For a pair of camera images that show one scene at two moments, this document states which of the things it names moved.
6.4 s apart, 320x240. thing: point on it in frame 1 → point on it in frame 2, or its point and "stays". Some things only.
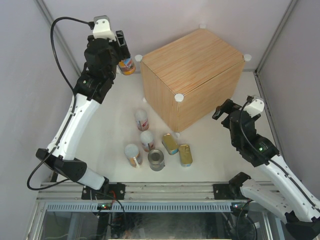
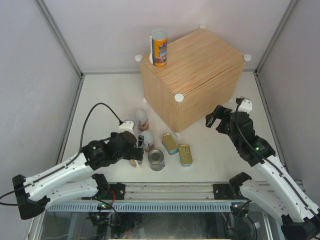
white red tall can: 141,117 stays
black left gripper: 122,51 → 136,153
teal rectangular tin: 170,144 stays
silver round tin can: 156,159 stays
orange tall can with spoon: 127,66 → 158,46
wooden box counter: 191,77 stays
